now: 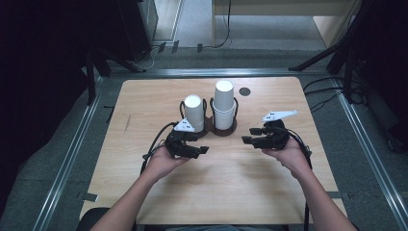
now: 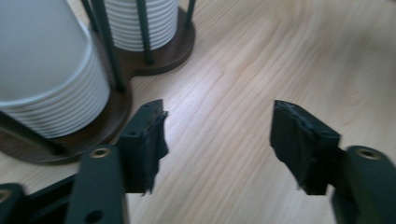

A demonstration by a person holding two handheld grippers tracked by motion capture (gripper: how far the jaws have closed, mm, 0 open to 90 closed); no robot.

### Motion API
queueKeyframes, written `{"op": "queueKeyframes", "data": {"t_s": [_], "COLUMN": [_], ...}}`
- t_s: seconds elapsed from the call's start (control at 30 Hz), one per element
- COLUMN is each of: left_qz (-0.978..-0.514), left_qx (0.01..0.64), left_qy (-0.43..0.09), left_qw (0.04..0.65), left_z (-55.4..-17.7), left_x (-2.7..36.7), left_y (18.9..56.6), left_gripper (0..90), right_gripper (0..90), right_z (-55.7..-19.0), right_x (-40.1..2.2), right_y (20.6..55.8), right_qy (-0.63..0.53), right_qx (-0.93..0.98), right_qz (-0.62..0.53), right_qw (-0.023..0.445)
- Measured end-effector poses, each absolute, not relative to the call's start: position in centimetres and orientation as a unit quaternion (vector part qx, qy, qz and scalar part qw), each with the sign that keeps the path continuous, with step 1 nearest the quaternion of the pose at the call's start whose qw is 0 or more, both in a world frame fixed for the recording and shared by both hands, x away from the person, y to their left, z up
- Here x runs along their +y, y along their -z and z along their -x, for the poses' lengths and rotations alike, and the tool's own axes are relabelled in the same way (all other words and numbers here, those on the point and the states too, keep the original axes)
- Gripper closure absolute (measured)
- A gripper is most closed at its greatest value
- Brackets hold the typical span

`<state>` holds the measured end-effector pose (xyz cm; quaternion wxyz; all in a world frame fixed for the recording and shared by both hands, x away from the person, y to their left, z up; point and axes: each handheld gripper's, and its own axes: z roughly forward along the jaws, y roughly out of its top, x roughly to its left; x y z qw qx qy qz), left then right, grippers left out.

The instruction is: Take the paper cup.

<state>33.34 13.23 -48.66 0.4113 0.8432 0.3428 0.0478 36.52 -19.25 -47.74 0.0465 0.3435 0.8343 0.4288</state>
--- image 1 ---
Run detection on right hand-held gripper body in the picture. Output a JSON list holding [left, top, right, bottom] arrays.
[[253, 110, 298, 151]]

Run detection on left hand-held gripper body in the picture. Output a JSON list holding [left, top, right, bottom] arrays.
[[165, 117, 195, 160]]

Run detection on short stack of white cups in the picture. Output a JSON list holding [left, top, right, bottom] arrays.
[[184, 93, 207, 133]]

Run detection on dark wire cup holder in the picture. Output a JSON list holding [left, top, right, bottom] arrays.
[[178, 95, 240, 138]]

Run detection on tall stack of white cups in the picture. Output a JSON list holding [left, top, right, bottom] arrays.
[[213, 79, 237, 131]]

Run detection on person's left hand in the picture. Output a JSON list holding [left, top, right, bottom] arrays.
[[144, 146, 192, 185]]

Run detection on person's right hand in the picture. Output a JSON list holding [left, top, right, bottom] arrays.
[[262, 138, 314, 179]]

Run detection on black tape strip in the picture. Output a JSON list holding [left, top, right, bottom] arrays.
[[103, 105, 116, 124]]

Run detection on person's grey clothing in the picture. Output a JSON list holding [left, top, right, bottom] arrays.
[[163, 224, 277, 231]]

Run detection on black tripod stand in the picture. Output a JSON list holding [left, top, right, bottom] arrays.
[[84, 47, 147, 106], [288, 0, 369, 104]]

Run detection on black chair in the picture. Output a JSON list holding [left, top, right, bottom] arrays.
[[76, 206, 112, 231]]

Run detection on black cabinet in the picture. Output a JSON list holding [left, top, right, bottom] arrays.
[[116, 0, 159, 62]]

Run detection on light wooden desk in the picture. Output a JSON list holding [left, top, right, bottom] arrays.
[[211, 0, 364, 49]]

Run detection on left hand-held gripper cable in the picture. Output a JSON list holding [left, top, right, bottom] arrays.
[[140, 120, 179, 176]]

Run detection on hand-held gripper cable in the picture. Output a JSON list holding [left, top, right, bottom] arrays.
[[140, 120, 179, 176], [282, 127, 314, 231]]

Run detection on right hand-held gripper cable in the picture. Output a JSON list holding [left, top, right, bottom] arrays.
[[282, 127, 314, 231]]

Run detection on black floor cables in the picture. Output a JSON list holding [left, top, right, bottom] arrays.
[[302, 75, 367, 114]]

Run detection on metal floor rail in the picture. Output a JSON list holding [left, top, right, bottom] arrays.
[[109, 67, 328, 78], [32, 76, 104, 231], [333, 78, 408, 231]]

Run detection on white floor cable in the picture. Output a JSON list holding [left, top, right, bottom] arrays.
[[134, 44, 162, 72]]

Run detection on black hanging cable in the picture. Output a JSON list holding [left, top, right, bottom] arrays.
[[214, 0, 233, 49]]

